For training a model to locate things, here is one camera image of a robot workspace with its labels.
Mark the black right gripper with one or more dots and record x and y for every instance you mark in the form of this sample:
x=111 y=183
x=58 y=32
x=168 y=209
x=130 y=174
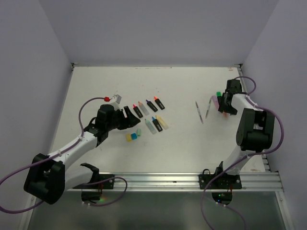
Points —
x=232 y=110

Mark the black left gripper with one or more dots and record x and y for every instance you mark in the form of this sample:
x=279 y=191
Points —
x=131 y=120

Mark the mint green highlighter cap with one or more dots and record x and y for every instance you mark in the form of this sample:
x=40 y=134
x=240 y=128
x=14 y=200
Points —
x=138 y=132

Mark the blue highlighter cap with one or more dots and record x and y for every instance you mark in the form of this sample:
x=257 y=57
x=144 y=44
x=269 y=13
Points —
x=133 y=136

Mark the lilac pastel highlighter pen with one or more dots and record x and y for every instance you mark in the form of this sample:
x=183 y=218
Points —
x=214 y=99

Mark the black pink highlighter pen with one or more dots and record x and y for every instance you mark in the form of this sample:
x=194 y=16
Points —
x=137 y=111

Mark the mint green highlighter pen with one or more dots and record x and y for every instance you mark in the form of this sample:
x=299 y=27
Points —
x=150 y=126

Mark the blue highlighter pen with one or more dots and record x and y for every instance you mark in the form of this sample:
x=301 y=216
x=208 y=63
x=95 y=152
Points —
x=157 y=124

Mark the thin grey marker pen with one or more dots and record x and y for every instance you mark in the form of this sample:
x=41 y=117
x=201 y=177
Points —
x=199 y=112

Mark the purple black highlighter pen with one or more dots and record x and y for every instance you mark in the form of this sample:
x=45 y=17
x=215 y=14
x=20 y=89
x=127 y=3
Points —
x=151 y=105

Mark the yellow pastel highlighter pen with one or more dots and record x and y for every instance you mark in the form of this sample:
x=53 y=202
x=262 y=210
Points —
x=162 y=122

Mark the orange black highlighter pen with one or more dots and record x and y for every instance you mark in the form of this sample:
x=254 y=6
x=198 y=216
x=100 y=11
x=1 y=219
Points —
x=159 y=103

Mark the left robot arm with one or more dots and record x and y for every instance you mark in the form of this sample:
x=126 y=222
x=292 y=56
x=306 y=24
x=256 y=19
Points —
x=48 y=177

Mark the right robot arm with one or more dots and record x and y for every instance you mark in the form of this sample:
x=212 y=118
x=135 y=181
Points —
x=254 y=133

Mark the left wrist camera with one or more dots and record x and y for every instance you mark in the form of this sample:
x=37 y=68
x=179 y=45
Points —
x=115 y=101

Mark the aluminium right side rail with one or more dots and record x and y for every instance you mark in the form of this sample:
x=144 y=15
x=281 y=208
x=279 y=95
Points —
x=254 y=133

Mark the aluminium rail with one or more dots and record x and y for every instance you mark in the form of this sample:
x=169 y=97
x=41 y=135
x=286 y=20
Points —
x=254 y=133
x=185 y=182

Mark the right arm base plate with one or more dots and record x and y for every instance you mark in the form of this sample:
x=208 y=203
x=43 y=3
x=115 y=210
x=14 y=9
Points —
x=223 y=182

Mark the aluminium front rail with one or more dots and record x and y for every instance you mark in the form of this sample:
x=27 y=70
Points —
x=185 y=182

